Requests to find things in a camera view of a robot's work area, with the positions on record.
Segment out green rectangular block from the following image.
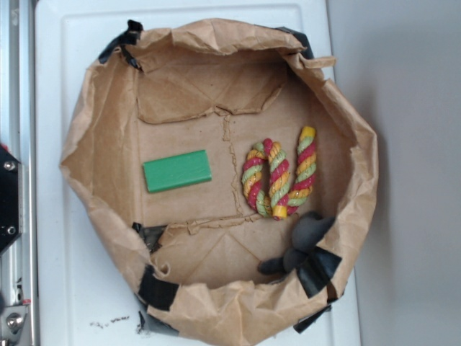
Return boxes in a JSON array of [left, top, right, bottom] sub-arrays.
[[143, 150, 212, 193]]

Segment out brown paper bag tray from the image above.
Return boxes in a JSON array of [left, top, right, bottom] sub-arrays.
[[61, 19, 378, 345]]

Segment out grey plush toy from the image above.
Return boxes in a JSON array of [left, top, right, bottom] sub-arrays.
[[258, 211, 336, 275]]

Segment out white plastic tray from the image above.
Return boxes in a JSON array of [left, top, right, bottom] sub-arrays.
[[34, 0, 362, 346]]

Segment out red yellow green twisted rope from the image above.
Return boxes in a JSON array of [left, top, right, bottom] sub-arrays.
[[241, 125, 318, 221]]

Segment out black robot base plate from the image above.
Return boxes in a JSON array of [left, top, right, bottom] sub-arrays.
[[0, 146, 19, 254]]

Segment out aluminium frame rail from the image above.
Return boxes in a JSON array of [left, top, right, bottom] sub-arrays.
[[1, 1, 40, 345]]

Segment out silver metal bracket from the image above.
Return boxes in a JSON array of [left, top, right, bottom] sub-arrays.
[[1, 305, 31, 346]]

